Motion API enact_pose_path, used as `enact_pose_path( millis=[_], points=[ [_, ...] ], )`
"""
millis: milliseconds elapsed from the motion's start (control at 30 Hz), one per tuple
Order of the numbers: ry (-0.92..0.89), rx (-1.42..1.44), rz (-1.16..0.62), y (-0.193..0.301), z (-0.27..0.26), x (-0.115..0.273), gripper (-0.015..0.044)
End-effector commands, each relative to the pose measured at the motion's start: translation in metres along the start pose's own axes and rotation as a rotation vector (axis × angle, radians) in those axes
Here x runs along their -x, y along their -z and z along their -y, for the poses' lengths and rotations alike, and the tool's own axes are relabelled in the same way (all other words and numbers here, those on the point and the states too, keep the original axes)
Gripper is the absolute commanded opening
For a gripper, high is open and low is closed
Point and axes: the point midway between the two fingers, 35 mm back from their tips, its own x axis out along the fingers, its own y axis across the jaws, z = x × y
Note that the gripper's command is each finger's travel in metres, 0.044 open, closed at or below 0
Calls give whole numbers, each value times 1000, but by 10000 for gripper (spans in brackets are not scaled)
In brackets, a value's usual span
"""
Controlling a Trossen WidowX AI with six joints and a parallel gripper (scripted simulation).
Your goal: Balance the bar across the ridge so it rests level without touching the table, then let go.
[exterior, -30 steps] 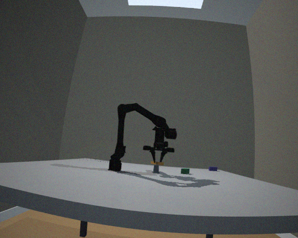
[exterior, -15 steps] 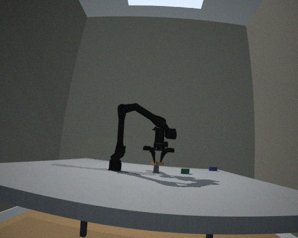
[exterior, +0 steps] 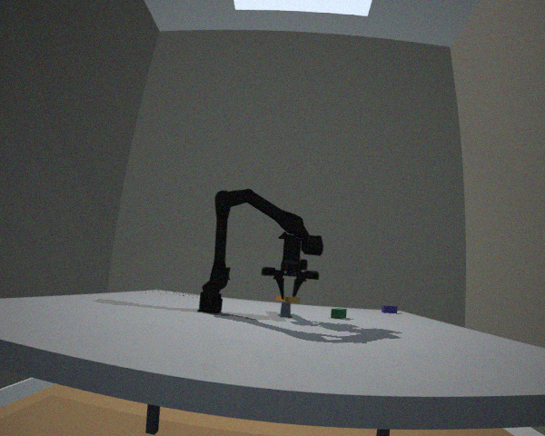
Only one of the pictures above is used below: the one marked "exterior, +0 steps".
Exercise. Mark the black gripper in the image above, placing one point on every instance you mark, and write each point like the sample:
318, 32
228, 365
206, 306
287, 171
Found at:
301, 277

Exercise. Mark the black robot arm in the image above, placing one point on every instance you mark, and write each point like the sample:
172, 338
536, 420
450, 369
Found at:
210, 298

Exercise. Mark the green rectangular block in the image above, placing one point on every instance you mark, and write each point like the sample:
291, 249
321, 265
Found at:
338, 313

